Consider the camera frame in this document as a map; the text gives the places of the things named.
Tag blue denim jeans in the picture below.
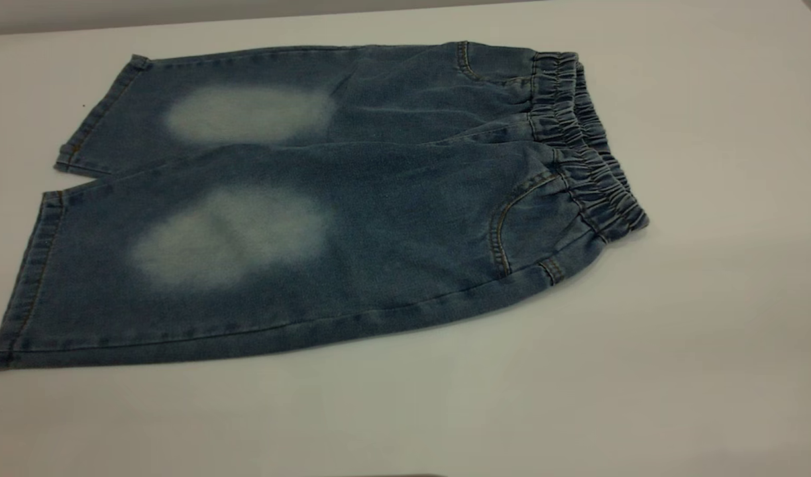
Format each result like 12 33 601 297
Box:
0 40 649 370

